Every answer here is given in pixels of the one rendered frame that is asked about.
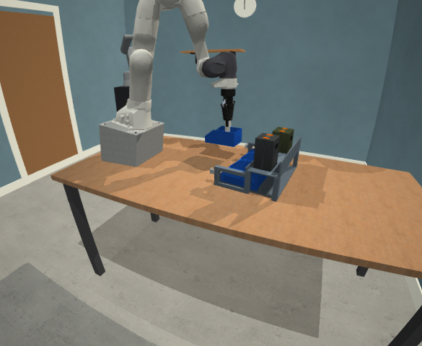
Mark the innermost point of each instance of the olive green tool case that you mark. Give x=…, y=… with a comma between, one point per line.
x=286, y=138

